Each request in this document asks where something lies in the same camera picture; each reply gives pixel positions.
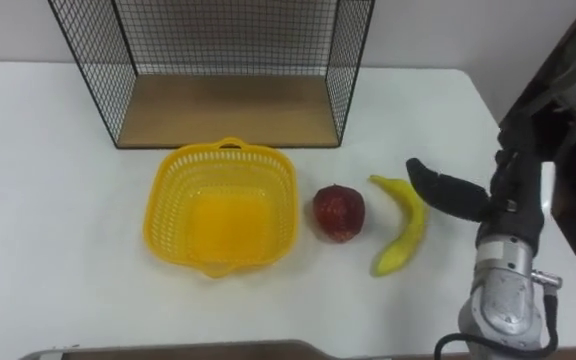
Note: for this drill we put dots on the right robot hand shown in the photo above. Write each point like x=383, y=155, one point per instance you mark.
x=515, y=200

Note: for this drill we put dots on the red strawberry soft toy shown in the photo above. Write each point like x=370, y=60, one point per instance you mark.
x=339, y=212

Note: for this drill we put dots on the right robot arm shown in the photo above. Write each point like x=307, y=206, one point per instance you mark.
x=503, y=300

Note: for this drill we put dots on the yellow banana soft toy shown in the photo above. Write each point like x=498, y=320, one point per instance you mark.
x=410, y=220

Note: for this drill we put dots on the yellow plastic basket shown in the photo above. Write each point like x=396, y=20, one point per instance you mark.
x=223, y=225

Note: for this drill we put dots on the white desk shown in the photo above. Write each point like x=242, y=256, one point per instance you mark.
x=58, y=240

